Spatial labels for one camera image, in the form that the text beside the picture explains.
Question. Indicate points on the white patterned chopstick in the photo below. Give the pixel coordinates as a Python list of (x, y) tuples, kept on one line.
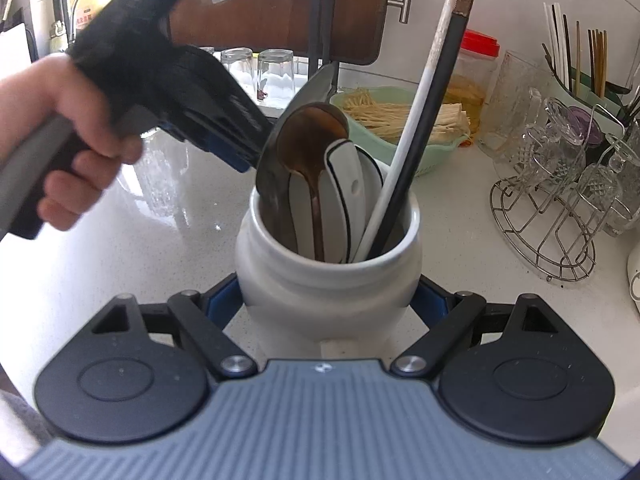
[(417, 110)]

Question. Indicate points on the white plastic board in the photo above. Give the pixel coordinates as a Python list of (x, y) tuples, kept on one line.
[(15, 50)]

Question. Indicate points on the red lid plastic jar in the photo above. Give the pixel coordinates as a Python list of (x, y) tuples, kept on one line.
[(475, 70)]

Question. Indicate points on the small gold spoon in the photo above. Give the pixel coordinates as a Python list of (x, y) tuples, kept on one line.
[(307, 135)]

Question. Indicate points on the white electric cooker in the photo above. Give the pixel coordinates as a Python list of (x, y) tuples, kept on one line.
[(635, 280)]

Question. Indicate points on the small red scrap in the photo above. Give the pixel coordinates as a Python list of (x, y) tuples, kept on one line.
[(262, 94)]

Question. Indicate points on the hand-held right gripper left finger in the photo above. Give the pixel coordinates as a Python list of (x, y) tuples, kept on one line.
[(222, 302)]

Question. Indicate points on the brown wooden cutting board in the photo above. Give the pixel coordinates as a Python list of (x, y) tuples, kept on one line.
[(280, 30)]

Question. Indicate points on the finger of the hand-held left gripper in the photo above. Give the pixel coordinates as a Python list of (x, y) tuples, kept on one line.
[(235, 150)]

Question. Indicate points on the white drip tray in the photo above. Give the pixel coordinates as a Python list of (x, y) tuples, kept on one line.
[(300, 100)]

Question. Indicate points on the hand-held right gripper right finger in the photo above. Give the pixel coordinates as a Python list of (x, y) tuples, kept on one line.
[(427, 302)]

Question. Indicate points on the pale green utensil holder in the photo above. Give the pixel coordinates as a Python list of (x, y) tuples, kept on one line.
[(565, 85)]

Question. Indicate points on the white ceramic mug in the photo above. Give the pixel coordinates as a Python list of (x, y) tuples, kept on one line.
[(325, 300)]

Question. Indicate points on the mint green plastic basket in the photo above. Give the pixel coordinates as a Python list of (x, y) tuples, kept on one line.
[(435, 157)]

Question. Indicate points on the yellow dish soap bottle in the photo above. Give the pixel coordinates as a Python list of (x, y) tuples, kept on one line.
[(85, 10)]

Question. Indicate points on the white ceramic spoon black rim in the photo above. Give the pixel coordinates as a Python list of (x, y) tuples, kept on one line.
[(372, 180), (342, 185)]

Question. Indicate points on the person's left hand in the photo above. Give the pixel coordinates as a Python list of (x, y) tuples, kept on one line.
[(40, 95)]

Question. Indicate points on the clear drinking glass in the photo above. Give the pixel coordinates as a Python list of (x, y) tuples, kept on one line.
[(237, 67), (275, 72)]

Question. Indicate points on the bundle of wooden sticks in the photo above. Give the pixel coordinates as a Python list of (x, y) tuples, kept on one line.
[(380, 115)]

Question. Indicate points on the purple lid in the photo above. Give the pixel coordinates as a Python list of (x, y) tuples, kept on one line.
[(590, 127)]

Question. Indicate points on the large metal spoon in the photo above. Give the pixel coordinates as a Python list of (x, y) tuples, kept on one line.
[(272, 185)]

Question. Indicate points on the crystal stem glass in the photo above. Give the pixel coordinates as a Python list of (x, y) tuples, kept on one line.
[(600, 185), (550, 150), (627, 180)]

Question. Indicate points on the bunch of assorted chopsticks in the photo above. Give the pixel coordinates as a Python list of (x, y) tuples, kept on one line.
[(597, 55)]

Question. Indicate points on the black chopstick brown band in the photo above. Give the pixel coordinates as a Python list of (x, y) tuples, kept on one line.
[(442, 80)]

